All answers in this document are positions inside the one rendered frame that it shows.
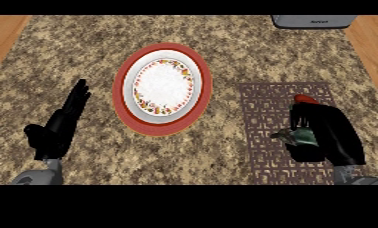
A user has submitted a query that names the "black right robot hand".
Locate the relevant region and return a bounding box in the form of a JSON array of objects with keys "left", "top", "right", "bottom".
[{"left": 285, "top": 101, "right": 368, "bottom": 167}]

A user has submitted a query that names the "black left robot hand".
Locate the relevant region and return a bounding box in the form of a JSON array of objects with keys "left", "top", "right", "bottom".
[{"left": 22, "top": 78, "right": 93, "bottom": 162}]

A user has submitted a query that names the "red eggplant with green stem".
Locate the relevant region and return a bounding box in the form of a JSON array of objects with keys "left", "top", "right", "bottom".
[{"left": 269, "top": 93, "right": 321, "bottom": 147}]

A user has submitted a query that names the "brown patterned placemat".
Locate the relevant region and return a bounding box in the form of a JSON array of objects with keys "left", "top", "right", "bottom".
[{"left": 238, "top": 82, "right": 368, "bottom": 186}]

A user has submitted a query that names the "red-rimmed white floral plate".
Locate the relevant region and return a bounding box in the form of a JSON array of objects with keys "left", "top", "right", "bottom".
[{"left": 111, "top": 42, "right": 214, "bottom": 137}]

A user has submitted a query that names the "grey appliance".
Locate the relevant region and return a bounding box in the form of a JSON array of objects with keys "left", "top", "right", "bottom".
[{"left": 270, "top": 15, "right": 359, "bottom": 30}]

